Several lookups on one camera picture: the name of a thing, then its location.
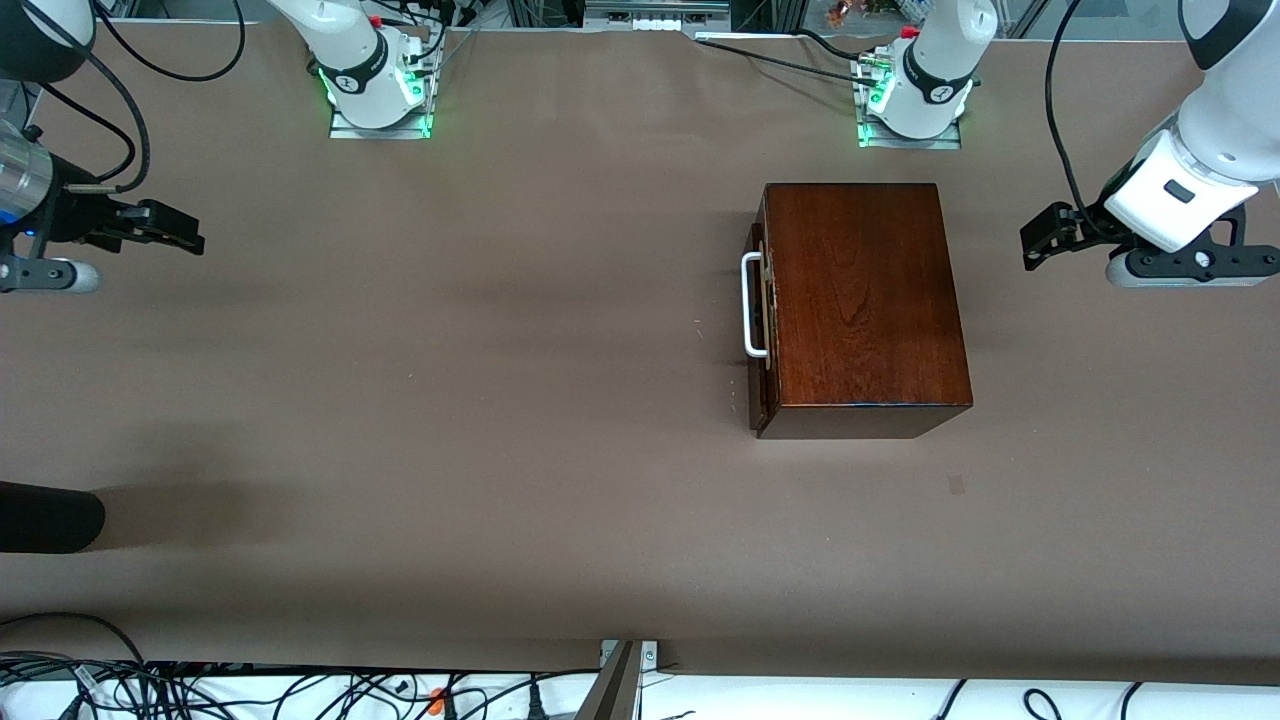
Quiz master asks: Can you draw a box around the wooden drawer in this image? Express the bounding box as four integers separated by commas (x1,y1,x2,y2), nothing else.
750,186,776,413

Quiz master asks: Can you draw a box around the white metal drawer handle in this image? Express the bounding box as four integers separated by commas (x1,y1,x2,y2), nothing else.
741,252,771,359

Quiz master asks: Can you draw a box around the dark brown wooden cabinet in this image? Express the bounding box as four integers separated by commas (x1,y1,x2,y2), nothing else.
748,182,973,439

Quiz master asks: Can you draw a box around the black cylinder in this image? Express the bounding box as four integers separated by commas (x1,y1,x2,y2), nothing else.
0,480,106,554

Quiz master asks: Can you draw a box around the white power strip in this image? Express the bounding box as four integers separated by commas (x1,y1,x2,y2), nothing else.
585,10,731,33

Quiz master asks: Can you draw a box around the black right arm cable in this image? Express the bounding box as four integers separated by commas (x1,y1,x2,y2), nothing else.
20,0,153,193

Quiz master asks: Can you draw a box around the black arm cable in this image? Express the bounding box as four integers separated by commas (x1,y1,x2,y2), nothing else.
1045,0,1111,236
20,0,153,193

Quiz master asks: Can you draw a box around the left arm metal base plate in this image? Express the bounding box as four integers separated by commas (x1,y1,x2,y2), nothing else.
855,60,963,151

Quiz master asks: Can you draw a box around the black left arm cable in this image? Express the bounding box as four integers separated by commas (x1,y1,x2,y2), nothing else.
1045,0,1111,236

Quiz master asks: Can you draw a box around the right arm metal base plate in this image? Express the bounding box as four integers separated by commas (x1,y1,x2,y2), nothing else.
328,65,433,141

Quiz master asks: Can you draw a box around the black cable on table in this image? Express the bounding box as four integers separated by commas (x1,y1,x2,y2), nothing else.
695,30,881,89

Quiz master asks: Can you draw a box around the tangled black cable bundle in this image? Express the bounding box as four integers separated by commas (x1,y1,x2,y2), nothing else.
0,612,601,720

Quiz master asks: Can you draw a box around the silver post bracket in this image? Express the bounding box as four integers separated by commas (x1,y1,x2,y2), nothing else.
600,640,659,673

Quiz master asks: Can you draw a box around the dark metal post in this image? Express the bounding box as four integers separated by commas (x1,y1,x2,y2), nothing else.
578,640,641,720

